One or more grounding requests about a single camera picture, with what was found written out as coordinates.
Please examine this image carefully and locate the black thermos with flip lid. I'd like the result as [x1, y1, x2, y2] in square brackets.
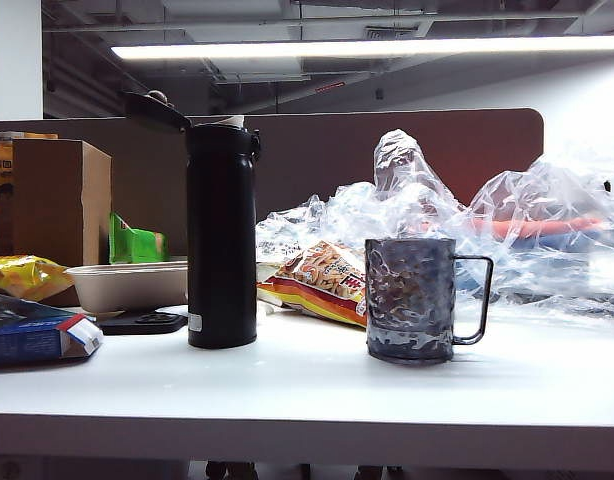
[122, 90, 262, 350]

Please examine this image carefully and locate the orange striped snack bag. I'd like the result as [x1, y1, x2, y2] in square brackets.
[256, 240, 368, 329]

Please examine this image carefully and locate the brown desk divider panel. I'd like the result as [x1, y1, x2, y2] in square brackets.
[0, 107, 546, 256]

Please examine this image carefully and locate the hammered grey metal mug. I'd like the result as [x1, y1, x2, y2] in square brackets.
[364, 237, 495, 365]

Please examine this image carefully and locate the crumpled clear plastic bag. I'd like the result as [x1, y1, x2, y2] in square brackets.
[255, 128, 488, 306]
[461, 149, 614, 321]

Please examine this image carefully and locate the green snack packet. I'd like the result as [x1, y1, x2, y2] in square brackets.
[109, 212, 171, 265]

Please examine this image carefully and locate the beige paper pulp bowl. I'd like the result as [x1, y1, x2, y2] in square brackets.
[65, 259, 189, 315]

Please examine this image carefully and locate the black phone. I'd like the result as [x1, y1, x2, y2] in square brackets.
[97, 310, 189, 336]

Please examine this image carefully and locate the long ceiling light strip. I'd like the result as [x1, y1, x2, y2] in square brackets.
[110, 34, 614, 61]

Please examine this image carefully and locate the long orange item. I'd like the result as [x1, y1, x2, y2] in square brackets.
[421, 215, 603, 241]

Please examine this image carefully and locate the ceiling air vent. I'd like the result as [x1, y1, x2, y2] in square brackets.
[364, 24, 421, 41]

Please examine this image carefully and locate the brown cardboard box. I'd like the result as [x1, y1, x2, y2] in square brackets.
[11, 138, 113, 269]

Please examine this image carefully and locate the yellow snack bag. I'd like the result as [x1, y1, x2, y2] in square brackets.
[0, 254, 76, 303]

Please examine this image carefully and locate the blue and white carton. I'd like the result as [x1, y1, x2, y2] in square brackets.
[0, 290, 105, 369]

